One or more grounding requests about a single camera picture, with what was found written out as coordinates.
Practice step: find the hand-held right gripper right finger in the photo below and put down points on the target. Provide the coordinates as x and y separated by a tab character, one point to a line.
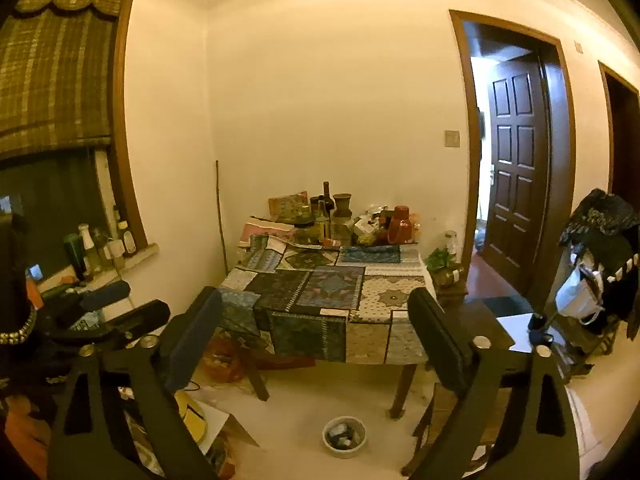
440	340

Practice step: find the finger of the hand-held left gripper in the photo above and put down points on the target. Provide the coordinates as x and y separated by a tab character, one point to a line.
145	317
107	294

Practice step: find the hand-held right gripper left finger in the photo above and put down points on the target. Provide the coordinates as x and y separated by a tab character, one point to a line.
192	340

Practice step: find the white bowl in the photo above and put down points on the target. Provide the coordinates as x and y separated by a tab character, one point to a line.
345	453

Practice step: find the person's left hand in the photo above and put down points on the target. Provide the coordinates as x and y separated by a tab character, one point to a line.
25	435

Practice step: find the red net bag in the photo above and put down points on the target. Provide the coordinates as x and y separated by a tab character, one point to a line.
225	360

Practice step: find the small dark wooden stool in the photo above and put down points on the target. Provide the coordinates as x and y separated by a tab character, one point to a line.
450	294

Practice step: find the white cap sauce bottle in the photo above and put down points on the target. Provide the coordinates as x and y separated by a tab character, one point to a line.
90	250

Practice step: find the dark green bottle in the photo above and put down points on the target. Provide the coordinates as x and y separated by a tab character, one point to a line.
74	257

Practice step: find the small pale bottle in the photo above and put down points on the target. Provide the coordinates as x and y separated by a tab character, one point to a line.
127	240

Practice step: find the dark doormat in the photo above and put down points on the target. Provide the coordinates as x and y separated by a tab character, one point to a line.
505	306

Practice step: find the white board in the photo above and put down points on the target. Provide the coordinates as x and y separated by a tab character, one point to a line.
515	335

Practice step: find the yellow round disc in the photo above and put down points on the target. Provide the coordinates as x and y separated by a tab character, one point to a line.
192	417

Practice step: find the green plant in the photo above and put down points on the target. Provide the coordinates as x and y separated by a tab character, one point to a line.
437	259

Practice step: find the small clear glass jar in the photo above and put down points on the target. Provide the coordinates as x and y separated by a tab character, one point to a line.
450	242

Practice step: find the black cup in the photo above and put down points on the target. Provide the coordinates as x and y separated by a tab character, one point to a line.
537	322

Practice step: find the red thermos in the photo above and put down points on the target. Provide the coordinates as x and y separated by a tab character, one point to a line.
400	230

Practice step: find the patchwork tablecloth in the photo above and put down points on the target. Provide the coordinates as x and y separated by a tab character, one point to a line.
325	290

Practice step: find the round twine ball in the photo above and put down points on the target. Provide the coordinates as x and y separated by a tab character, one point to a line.
365	238

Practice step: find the thin wooden stick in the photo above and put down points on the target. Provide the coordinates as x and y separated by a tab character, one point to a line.
220	210

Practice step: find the crinkled clear cellophane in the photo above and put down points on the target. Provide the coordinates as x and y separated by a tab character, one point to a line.
378	212

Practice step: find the white plastic bag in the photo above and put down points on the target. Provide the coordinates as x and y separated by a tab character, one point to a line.
577	295

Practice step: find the large glass jar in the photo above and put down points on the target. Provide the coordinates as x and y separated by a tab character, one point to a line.
342	230

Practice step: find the glass jar black lid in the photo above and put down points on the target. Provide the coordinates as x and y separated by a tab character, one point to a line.
306	232

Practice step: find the floral printed box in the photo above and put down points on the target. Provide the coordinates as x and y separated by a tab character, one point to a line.
287	207

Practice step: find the clear liquor bottle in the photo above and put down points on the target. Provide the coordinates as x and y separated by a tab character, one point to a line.
323	225

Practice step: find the brown ceramic vase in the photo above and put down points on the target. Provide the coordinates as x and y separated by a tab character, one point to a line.
342	205

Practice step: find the dark wine bottle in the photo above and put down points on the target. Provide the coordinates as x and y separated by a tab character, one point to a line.
327	200

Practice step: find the brown panelled door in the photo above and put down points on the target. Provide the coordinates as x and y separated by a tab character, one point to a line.
517	175

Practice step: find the brown jar dark lid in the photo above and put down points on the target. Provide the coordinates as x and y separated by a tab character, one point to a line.
316	205

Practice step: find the dark clothing pile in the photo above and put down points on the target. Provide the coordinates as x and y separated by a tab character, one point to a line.
600	225

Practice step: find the bamboo roman blind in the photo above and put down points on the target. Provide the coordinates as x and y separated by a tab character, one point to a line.
55	70

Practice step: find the brown window frame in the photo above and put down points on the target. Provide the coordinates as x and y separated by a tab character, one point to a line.
122	135

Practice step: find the beige light switch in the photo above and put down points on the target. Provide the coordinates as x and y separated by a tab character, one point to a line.
452	138

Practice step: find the wide brown door frame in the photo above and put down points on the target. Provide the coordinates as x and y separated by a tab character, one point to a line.
562	160

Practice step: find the narrow brown door frame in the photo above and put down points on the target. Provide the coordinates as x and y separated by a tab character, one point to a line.
605	125

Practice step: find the small wall plate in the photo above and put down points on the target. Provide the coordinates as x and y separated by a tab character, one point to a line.
579	46

